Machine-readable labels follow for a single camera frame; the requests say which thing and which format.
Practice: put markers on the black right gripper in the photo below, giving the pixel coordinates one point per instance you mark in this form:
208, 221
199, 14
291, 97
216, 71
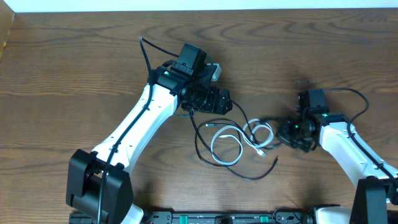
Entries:
283, 136

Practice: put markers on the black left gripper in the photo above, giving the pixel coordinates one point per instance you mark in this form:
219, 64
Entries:
212, 106

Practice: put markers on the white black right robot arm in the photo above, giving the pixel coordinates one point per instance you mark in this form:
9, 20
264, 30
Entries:
374, 179

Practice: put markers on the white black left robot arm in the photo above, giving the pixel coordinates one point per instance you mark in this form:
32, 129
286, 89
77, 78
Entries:
99, 182

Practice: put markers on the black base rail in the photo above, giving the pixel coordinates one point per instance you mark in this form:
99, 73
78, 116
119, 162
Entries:
283, 215

